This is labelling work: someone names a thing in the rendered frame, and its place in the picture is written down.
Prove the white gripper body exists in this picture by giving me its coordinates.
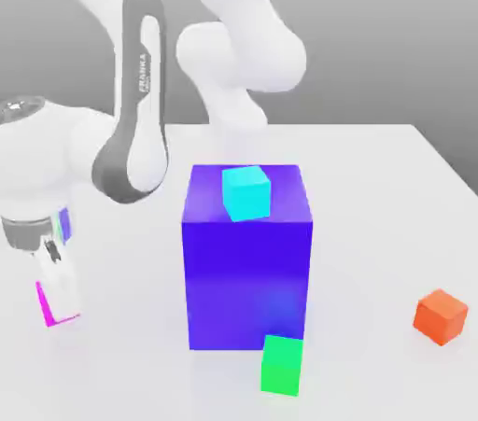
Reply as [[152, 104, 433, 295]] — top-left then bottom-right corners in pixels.
[[33, 236, 82, 321]]

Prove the small magenta cube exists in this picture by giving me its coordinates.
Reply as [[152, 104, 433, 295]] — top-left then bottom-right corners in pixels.
[[35, 280, 81, 328]]

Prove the small cyan cube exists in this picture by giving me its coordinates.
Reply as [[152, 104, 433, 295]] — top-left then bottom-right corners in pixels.
[[221, 165, 272, 223]]

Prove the small green cube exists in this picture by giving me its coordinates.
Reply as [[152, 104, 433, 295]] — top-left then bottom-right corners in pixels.
[[260, 334, 304, 398]]

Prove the small orange cube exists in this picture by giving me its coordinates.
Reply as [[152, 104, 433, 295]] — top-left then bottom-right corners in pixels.
[[412, 288, 470, 347]]

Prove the large blue box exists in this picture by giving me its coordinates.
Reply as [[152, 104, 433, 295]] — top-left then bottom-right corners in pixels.
[[181, 163, 314, 352]]

